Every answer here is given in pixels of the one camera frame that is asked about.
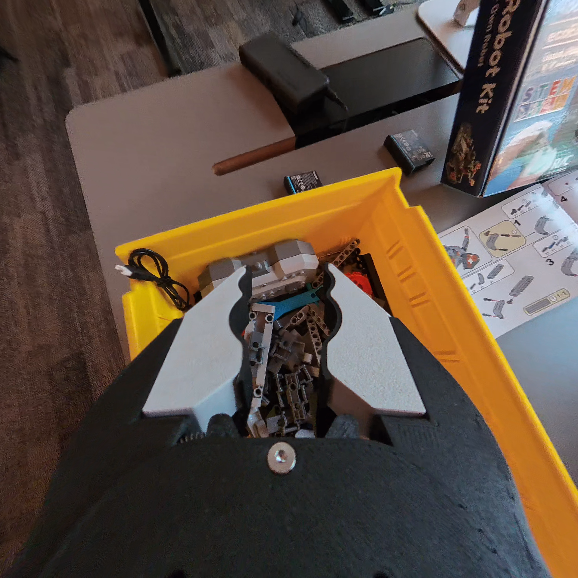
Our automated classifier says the orange toy wheel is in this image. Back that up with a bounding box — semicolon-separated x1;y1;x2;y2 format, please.
342;269;374;297

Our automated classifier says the teal brick separator tool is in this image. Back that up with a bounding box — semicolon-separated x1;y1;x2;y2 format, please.
261;289;324;318

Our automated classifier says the pale side table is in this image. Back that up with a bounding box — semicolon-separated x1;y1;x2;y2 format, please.
417;0;480;75

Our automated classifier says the pile of toy building parts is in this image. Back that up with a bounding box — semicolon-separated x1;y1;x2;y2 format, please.
194;238;393;439

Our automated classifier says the yellow plastic bin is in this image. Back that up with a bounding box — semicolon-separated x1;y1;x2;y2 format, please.
114;167;578;578

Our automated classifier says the black box with blue edge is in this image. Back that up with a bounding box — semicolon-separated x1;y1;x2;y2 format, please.
283;170;325;196

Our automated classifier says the black table leg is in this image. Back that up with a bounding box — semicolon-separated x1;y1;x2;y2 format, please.
137;0;182;77

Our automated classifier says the dark printed cardboard box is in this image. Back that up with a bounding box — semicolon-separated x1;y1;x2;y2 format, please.
440;0;578;199

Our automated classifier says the black power adapter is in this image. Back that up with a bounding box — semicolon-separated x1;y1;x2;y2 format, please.
238;31;349;114

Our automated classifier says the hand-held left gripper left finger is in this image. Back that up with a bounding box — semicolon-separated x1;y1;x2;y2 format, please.
142;266;253;433

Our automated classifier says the black cable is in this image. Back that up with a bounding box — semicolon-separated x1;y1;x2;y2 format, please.
114;248;191;312

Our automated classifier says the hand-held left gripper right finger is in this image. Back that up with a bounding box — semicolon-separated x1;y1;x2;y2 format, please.
321;262;427;439

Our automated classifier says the black glossy panel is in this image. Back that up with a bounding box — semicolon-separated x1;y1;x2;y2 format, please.
293;37;462;149

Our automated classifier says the small black printed box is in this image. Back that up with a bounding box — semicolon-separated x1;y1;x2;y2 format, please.
383;129;437;177

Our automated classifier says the building instruction booklet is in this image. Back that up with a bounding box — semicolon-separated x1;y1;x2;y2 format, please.
435;169;578;340

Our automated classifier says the brown wooden bar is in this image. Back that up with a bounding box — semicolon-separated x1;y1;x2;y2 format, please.
211;137;297;177

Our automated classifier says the grey white toy motor block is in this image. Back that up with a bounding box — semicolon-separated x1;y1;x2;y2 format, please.
198;239;320;302

